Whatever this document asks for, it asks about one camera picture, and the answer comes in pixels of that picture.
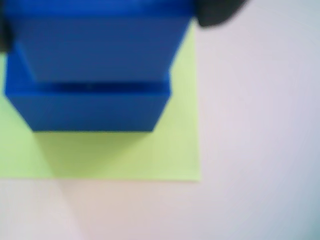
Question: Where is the medium blue cube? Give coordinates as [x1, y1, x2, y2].
[0, 0, 200, 85]

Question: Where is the green paper square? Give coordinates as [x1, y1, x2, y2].
[0, 19, 202, 184]

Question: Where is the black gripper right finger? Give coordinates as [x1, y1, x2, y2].
[196, 0, 247, 28]

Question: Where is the large blue cube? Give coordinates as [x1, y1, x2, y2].
[3, 41, 173, 133]

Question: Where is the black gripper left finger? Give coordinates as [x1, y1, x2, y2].
[0, 4, 13, 55]

